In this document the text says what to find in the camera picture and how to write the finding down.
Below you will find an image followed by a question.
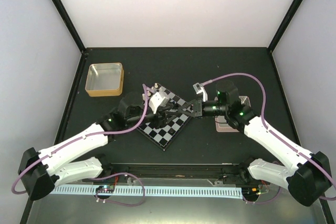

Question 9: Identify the black white chess board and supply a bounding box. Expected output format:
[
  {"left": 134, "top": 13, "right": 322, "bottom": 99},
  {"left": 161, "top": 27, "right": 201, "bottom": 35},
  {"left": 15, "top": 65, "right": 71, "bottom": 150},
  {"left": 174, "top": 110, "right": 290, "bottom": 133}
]
[{"left": 138, "top": 83, "right": 191, "bottom": 151}]

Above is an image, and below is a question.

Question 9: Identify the pink metal tin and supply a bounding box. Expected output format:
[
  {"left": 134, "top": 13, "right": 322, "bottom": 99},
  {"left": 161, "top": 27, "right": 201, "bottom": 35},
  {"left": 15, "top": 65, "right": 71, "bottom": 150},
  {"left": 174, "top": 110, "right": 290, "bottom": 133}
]
[{"left": 214, "top": 95, "right": 251, "bottom": 133}]

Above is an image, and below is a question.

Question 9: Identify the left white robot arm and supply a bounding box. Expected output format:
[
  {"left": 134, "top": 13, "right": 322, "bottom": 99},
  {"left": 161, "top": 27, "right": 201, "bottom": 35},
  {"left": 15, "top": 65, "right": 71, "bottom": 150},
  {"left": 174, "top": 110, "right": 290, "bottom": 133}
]
[{"left": 18, "top": 89, "right": 185, "bottom": 201}]

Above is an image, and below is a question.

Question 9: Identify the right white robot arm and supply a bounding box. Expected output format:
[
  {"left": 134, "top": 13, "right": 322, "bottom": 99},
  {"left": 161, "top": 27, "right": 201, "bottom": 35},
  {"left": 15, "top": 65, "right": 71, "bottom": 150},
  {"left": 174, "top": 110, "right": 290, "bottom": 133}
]
[{"left": 178, "top": 80, "right": 332, "bottom": 207}]

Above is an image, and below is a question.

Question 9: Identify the small green circuit board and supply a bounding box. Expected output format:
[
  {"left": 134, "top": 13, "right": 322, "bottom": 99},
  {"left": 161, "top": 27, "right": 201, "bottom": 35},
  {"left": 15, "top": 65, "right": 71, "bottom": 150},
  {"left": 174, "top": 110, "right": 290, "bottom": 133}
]
[{"left": 97, "top": 185, "right": 114, "bottom": 194}]

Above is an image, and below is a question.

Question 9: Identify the right small circuit board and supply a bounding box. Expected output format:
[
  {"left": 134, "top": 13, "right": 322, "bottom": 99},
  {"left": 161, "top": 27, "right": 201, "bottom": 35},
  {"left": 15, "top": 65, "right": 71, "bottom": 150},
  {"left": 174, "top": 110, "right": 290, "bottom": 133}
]
[{"left": 241, "top": 187, "right": 269, "bottom": 196}]

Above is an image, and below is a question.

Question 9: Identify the gold metal tin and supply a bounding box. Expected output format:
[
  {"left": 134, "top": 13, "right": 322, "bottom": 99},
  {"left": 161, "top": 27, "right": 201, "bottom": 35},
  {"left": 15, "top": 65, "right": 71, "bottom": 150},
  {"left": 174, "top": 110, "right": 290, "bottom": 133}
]
[{"left": 85, "top": 62, "right": 124, "bottom": 97}]

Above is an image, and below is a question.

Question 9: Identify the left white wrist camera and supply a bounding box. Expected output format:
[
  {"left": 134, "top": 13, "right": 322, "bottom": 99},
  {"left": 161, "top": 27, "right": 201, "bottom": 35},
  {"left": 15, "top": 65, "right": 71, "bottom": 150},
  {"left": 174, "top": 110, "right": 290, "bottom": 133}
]
[{"left": 149, "top": 91, "right": 169, "bottom": 114}]

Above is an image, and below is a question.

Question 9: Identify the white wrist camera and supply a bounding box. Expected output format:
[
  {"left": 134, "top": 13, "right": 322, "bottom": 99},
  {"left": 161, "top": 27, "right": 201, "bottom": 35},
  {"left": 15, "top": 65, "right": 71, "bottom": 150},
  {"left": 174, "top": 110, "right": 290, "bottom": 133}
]
[
  {"left": 193, "top": 83, "right": 208, "bottom": 102},
  {"left": 149, "top": 91, "right": 169, "bottom": 114}
]

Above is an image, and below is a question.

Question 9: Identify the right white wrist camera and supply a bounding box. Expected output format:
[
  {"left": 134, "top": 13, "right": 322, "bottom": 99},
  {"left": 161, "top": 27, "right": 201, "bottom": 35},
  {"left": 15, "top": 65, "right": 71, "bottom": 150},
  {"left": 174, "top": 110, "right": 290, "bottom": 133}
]
[{"left": 193, "top": 83, "right": 208, "bottom": 102}]

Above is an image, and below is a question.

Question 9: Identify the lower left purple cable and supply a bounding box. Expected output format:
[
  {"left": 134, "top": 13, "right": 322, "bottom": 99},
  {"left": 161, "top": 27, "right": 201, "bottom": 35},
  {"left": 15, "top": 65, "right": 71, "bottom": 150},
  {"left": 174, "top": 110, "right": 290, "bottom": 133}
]
[{"left": 96, "top": 173, "right": 146, "bottom": 206}]

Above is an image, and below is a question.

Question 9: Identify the black front rail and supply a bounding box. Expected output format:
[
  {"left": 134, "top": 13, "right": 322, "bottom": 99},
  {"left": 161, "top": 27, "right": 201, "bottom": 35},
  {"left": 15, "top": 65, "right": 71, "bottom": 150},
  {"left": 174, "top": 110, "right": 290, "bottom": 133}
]
[{"left": 98, "top": 163, "right": 252, "bottom": 184}]

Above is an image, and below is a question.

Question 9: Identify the light blue cable duct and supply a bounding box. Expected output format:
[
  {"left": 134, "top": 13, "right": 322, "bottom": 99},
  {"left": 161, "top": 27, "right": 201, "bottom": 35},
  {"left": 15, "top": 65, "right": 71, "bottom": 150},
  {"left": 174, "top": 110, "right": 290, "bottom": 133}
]
[{"left": 51, "top": 184, "right": 243, "bottom": 199}]

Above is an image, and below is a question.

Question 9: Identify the right black frame post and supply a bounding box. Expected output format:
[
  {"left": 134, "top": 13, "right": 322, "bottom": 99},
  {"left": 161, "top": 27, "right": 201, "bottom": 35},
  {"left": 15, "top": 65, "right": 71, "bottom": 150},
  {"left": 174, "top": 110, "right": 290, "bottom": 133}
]
[{"left": 267, "top": 0, "right": 303, "bottom": 53}]

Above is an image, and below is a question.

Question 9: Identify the black frame post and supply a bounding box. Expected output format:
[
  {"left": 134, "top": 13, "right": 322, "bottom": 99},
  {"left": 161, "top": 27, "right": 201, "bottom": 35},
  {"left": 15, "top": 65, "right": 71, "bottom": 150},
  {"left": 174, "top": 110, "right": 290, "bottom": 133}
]
[
  {"left": 267, "top": 0, "right": 303, "bottom": 53},
  {"left": 51, "top": 0, "right": 86, "bottom": 54}
]

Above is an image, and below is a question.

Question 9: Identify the left black frame post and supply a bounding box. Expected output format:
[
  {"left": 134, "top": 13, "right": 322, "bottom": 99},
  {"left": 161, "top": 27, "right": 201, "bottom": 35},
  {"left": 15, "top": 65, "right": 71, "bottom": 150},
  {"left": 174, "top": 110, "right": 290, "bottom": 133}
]
[{"left": 51, "top": 0, "right": 86, "bottom": 54}]

